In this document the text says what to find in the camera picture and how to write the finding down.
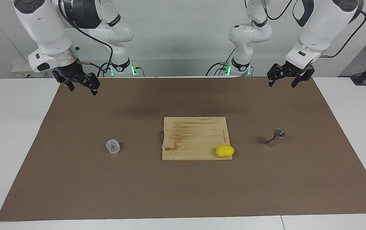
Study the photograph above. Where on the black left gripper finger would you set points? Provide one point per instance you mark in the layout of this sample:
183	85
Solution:
307	72
275	72

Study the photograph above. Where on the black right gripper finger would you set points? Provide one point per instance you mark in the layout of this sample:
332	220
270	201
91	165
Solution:
69	84
92	81

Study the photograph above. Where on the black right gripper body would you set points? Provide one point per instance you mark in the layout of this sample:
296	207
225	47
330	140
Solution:
69	72

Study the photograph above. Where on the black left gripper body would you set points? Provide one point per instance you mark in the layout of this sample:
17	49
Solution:
298	70

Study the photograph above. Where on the small clear glass cup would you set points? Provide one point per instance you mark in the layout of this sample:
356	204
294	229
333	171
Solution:
112	147

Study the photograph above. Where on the steel double jigger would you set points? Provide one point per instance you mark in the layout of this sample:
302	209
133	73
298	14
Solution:
270	142

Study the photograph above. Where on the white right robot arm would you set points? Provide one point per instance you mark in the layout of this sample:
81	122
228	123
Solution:
42	25

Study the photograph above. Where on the yellow lemon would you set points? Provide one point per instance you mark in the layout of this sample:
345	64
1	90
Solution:
224	151

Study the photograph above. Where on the brown table mat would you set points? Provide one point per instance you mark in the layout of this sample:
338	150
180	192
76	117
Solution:
74	179

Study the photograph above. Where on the wooden cutting board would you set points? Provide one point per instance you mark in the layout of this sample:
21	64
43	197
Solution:
195	140

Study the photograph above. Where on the white wall power strip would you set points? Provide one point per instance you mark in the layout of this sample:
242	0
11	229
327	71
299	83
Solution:
26	68

